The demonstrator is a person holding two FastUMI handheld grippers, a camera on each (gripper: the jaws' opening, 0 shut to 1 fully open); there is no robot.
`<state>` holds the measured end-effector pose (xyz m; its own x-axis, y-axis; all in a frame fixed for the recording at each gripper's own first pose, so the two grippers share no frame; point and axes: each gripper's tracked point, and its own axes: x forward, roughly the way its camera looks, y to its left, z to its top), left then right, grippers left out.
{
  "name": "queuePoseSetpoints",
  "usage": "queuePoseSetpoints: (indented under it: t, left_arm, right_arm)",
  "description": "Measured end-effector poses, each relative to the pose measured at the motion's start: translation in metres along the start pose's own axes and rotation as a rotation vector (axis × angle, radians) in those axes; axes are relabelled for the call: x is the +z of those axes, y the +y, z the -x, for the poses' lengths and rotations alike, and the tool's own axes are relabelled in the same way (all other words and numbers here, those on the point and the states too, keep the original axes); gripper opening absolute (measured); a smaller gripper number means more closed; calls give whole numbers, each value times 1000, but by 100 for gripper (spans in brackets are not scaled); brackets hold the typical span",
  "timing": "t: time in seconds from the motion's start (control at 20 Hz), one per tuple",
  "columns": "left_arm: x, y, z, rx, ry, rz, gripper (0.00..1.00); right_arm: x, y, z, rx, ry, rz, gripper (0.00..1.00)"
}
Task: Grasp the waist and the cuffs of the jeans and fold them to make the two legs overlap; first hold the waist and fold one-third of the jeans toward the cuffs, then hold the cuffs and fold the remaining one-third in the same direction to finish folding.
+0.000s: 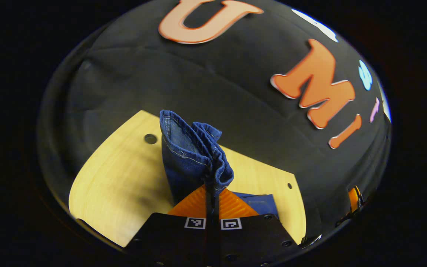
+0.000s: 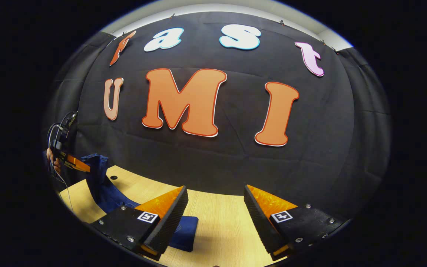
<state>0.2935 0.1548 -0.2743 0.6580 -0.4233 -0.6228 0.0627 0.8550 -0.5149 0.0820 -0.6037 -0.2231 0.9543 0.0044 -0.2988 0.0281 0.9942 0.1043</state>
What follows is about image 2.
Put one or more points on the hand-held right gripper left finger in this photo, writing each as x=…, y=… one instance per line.
x=169, y=226

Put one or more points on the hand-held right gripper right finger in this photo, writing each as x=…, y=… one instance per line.
x=261, y=226

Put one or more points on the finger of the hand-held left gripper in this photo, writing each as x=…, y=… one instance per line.
x=78, y=164

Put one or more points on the blue jeans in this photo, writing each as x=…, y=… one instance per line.
x=104, y=189

